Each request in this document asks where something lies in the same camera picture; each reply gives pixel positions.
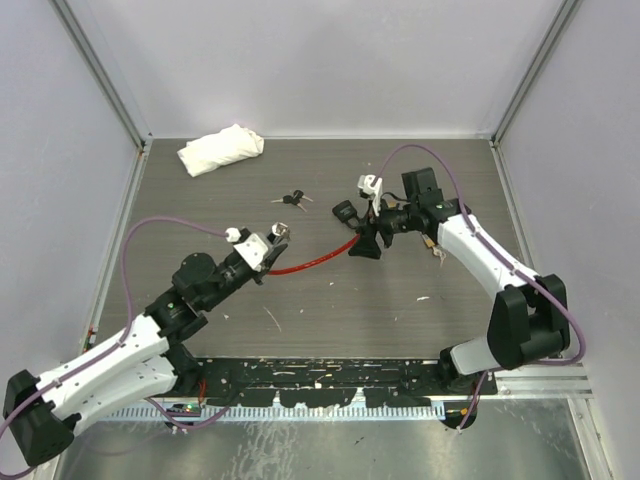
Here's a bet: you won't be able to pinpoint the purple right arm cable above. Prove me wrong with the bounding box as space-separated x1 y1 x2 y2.
379 144 588 369

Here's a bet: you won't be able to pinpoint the black padlock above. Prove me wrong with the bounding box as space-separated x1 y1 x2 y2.
332 200 360 231

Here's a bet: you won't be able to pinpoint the blue slotted cable duct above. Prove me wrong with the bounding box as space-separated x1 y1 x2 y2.
105 401 445 422

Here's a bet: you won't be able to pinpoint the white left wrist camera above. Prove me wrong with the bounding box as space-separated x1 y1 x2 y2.
234 233 273 272

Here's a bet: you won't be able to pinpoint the small silver keys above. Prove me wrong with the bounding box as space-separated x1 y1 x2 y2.
432 246 447 265

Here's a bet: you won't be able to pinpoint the red cable lock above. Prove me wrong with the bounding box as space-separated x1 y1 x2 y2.
269 233 360 276

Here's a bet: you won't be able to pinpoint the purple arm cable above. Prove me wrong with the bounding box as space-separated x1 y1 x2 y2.
0 216 236 480
379 144 588 369

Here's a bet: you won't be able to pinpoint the white cloth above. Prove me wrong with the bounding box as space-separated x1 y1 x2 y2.
177 124 265 178

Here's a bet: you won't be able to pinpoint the aluminium frame rail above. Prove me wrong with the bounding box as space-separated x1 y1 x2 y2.
494 363 593 399

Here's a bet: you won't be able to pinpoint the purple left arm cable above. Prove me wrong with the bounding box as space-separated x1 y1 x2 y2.
0 216 236 480

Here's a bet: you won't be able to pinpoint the black-headed key bunch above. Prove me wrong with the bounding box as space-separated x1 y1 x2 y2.
272 189 314 212

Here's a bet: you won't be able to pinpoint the cable lock keys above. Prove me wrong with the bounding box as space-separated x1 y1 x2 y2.
278 224 291 241

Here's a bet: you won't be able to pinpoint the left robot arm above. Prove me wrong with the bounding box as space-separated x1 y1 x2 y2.
1 238 286 468

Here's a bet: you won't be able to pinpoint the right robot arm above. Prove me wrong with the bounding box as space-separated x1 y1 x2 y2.
349 168 570 394

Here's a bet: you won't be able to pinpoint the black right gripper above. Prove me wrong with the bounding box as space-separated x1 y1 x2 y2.
348 195 418 260

